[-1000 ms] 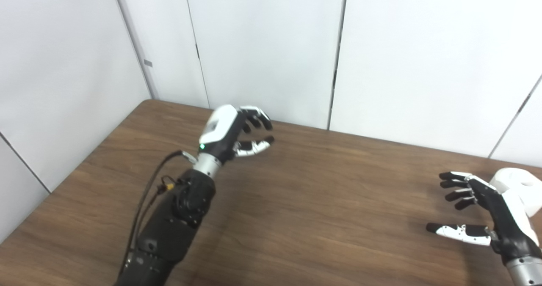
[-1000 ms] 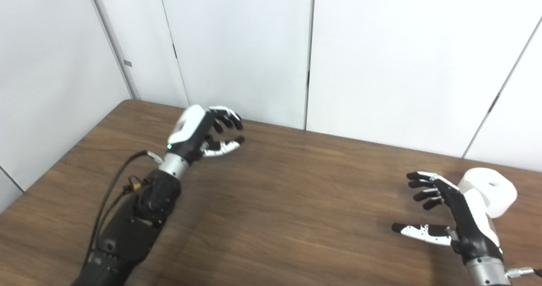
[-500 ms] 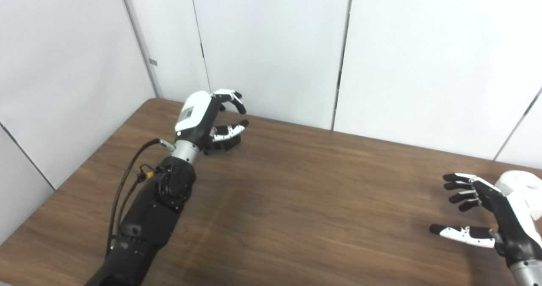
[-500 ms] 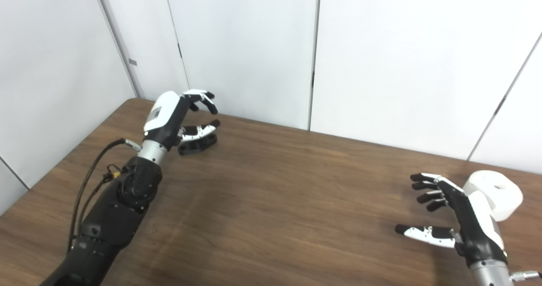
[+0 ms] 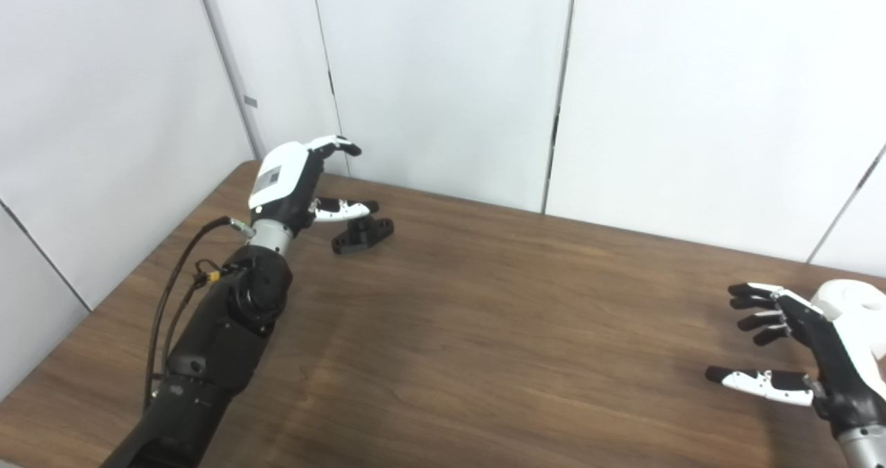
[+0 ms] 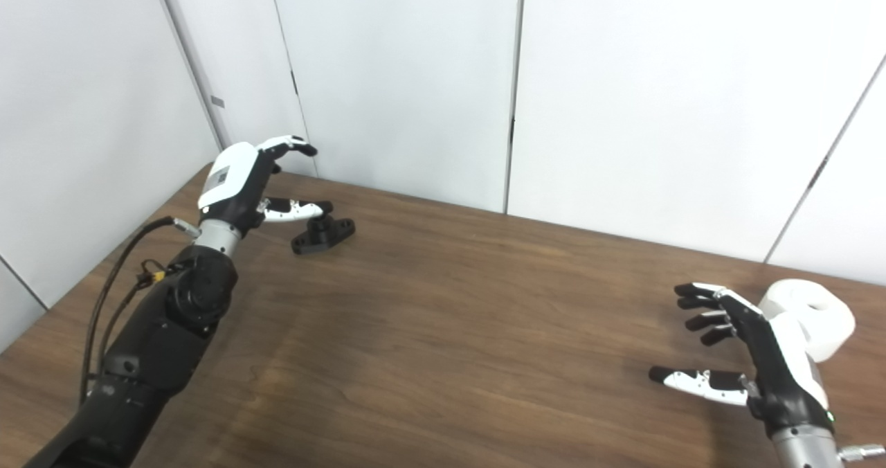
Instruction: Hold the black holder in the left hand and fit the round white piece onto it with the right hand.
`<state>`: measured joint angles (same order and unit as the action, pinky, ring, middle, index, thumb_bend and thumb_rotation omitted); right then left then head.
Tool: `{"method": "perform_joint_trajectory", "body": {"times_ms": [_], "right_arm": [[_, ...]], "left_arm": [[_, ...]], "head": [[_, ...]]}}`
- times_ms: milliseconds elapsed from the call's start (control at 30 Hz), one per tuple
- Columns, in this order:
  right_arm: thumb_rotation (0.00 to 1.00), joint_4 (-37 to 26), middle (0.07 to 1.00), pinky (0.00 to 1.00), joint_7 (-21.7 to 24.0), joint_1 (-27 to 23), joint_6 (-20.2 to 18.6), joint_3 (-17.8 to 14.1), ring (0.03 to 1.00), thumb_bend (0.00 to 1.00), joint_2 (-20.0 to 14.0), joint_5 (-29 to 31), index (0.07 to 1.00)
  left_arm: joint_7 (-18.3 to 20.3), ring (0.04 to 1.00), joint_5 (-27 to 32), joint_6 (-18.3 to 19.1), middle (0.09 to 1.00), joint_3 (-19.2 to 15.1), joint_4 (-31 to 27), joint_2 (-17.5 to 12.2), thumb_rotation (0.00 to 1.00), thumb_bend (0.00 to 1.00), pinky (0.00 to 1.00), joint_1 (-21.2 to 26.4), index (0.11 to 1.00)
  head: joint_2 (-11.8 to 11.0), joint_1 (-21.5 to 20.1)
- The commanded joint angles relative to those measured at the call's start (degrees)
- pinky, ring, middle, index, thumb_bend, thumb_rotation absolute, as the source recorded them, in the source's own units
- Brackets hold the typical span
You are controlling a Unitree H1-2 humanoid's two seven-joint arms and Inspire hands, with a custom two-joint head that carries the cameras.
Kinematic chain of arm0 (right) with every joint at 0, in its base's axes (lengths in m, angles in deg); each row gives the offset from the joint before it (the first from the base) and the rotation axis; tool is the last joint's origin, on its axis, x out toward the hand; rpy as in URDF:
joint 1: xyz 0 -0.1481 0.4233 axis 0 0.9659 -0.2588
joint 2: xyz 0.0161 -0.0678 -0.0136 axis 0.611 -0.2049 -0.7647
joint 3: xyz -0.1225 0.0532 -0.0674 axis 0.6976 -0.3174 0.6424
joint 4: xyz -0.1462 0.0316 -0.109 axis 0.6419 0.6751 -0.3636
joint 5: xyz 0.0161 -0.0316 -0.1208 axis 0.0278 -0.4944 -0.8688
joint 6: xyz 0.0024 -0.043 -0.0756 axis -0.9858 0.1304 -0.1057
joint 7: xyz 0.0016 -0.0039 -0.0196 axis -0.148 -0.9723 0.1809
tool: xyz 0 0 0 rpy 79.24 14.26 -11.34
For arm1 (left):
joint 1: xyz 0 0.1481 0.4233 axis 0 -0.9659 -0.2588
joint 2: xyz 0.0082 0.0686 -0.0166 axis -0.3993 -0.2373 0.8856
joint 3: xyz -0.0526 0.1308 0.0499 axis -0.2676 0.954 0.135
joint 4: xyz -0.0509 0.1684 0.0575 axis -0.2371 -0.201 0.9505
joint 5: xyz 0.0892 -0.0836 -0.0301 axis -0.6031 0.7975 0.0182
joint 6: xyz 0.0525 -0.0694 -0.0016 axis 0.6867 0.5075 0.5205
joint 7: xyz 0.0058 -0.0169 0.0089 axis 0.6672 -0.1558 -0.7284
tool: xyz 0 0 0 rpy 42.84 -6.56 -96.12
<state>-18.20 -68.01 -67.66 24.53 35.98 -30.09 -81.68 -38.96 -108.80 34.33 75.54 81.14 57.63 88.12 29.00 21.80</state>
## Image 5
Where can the black flanged holder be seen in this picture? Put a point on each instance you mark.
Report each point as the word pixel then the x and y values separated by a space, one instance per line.
pixel 363 235

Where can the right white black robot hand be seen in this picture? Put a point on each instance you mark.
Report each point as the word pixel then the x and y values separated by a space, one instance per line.
pixel 834 361

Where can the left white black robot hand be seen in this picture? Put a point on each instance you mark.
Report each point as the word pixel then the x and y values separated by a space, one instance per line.
pixel 284 181

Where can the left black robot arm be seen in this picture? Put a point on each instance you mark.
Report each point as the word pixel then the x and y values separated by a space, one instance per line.
pixel 221 343

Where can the round white cylinder piece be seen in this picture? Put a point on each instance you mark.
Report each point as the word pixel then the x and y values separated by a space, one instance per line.
pixel 855 298

